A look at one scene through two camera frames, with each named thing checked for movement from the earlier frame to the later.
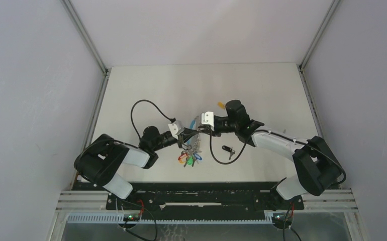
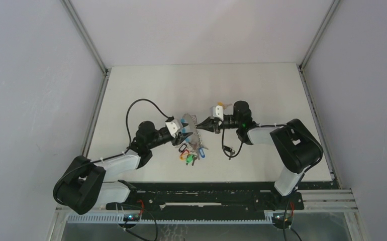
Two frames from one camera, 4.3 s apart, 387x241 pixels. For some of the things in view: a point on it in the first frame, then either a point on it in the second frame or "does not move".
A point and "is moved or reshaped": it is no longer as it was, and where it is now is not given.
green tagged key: [190, 160] does not move
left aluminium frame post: [85, 35] does not move
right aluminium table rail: [312, 112] does not move
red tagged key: [182, 155] is moved or reshaped
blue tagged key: [197, 156] is moved or reshaped
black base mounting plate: [202, 198] does not move
